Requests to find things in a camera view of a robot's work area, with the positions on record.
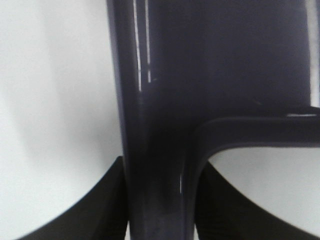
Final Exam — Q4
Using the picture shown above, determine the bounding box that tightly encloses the purple plastic dustpan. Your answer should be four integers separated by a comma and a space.
106, 0, 320, 240

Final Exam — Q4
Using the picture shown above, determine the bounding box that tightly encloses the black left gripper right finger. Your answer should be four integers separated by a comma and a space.
196, 163, 318, 240

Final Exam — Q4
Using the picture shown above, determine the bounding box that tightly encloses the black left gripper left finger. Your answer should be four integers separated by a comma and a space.
23, 156, 128, 240

